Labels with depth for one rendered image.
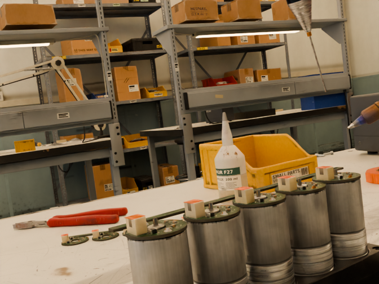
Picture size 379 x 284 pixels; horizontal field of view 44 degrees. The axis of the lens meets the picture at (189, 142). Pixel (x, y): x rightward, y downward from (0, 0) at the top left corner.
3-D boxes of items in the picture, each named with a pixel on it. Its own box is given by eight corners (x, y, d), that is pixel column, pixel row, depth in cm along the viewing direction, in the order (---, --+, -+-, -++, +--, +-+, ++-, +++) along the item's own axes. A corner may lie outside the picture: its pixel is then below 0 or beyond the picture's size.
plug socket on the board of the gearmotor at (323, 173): (338, 178, 24) (336, 165, 24) (327, 181, 24) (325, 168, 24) (325, 177, 25) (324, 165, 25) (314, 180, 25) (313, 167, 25)
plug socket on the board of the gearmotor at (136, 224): (153, 231, 18) (151, 214, 18) (134, 236, 18) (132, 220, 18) (144, 228, 19) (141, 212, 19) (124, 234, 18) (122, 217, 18)
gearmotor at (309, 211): (346, 281, 23) (335, 181, 23) (313, 297, 22) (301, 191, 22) (308, 271, 25) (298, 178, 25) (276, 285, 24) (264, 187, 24)
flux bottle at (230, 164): (214, 202, 53) (203, 114, 52) (241, 196, 54) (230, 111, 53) (228, 206, 50) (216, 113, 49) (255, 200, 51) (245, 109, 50)
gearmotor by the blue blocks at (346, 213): (379, 265, 25) (369, 171, 25) (350, 279, 24) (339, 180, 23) (341, 256, 27) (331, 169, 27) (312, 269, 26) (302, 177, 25)
